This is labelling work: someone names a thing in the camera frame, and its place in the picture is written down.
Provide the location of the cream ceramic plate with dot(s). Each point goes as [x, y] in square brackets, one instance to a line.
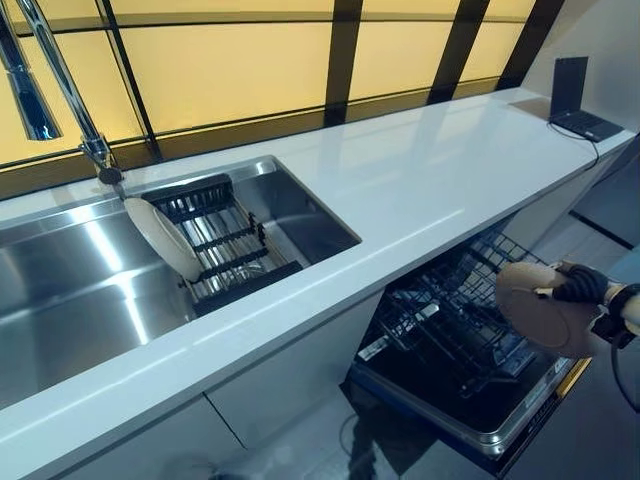
[540, 325]
[162, 240]

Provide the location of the black laptop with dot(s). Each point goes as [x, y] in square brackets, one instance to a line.
[570, 90]

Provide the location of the stainless steel kitchen sink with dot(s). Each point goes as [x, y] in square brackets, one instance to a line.
[75, 290]

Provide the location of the black dish drying rack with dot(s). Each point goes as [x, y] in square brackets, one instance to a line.
[225, 250]

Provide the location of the open dishwasher door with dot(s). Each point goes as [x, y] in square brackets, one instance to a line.
[450, 415]

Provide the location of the chrome gooseneck kitchen faucet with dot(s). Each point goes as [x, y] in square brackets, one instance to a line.
[65, 85]

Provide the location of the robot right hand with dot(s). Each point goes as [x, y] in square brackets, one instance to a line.
[580, 285]

